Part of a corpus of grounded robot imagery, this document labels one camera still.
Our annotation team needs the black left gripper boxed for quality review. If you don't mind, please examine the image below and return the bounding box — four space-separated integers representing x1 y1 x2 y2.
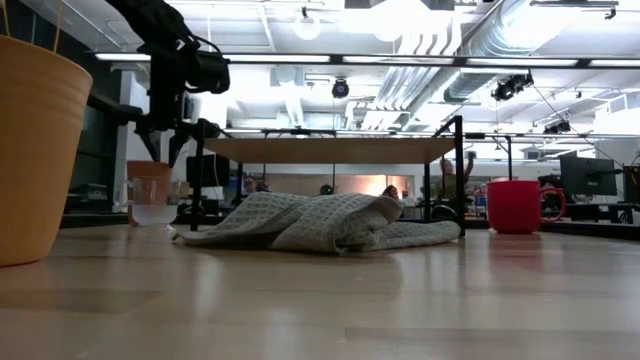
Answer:
134 34 231 169

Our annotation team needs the terracotta peach plastic cup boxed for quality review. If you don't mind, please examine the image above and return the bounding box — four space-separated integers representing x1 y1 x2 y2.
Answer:
126 160 174 226

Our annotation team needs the mustard yellow plastic cup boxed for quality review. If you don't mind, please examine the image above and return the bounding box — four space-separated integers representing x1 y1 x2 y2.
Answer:
0 34 94 268

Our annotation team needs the red ceramic mug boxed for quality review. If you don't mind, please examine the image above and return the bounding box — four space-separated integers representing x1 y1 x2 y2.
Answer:
486 179 568 236

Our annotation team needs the black computer monitor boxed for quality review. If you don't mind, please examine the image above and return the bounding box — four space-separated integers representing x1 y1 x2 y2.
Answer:
559 155 619 198
186 154 231 189

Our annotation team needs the grey waffle dish towel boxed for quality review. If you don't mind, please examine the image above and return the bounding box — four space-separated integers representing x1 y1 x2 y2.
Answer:
172 191 462 255

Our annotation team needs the long rig light bar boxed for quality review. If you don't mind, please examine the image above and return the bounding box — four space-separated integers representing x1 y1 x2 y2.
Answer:
94 51 640 69

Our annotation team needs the black ceiling spotlight cluster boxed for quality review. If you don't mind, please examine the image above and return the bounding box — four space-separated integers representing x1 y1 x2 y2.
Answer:
491 72 535 102

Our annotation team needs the wooden shelf with black frame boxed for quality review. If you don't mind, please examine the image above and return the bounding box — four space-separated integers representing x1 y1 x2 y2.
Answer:
189 115 467 237

